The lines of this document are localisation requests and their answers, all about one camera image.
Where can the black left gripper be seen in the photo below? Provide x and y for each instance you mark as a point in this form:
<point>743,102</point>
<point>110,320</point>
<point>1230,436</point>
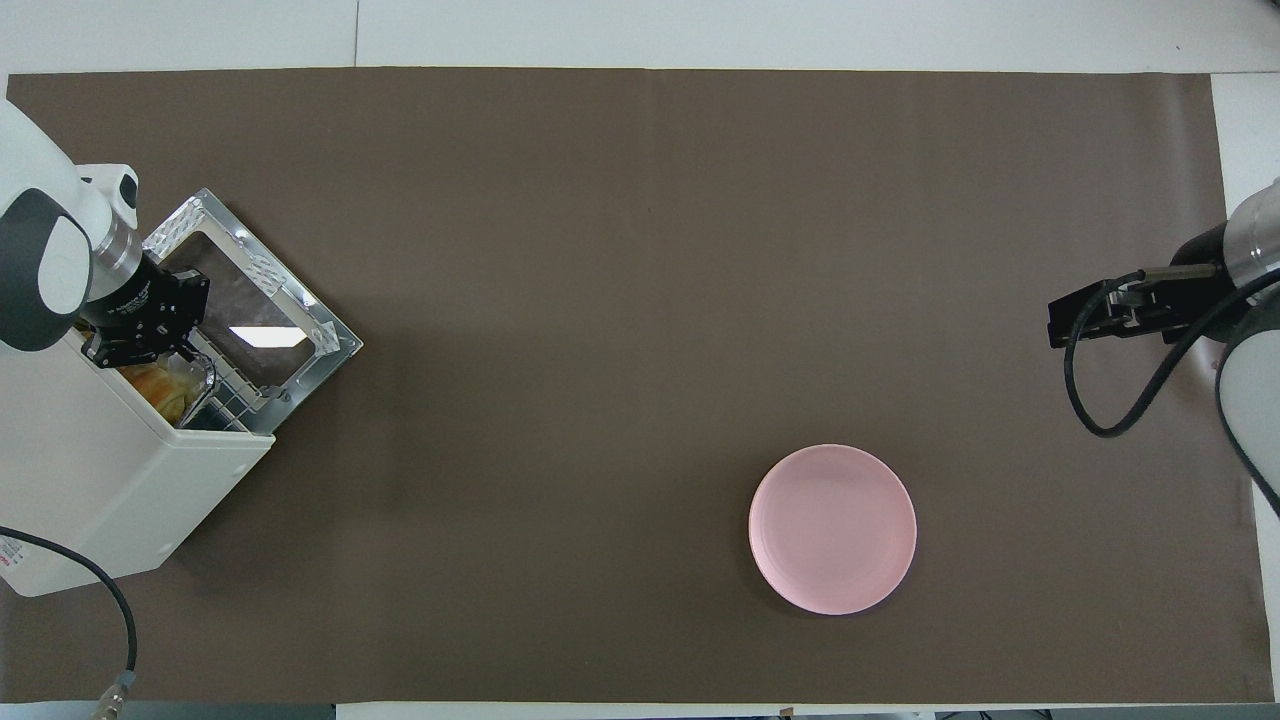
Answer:
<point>150,310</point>

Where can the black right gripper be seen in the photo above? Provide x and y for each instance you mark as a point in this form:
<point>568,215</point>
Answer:
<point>1190,300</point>

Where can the silver foil baking tray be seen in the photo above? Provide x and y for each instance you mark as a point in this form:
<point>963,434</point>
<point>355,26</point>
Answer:
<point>195,395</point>

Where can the yellow sliced bread loaf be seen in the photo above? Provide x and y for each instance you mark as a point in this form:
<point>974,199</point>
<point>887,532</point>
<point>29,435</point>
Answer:
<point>155,392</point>

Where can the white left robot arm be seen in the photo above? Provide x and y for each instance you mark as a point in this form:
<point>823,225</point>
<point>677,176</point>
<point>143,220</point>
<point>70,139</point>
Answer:
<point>40,200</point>

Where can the cream toaster oven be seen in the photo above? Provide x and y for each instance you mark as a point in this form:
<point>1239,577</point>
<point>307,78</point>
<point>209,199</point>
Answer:
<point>100,480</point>

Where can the pink round plate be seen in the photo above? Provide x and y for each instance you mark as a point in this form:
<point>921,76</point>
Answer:
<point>832,530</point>

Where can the brown table mat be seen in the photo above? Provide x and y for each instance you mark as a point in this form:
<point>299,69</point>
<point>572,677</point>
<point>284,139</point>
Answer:
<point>560,250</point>

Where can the glass oven door silver frame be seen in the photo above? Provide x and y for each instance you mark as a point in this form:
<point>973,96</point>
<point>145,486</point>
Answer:
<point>335,345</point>

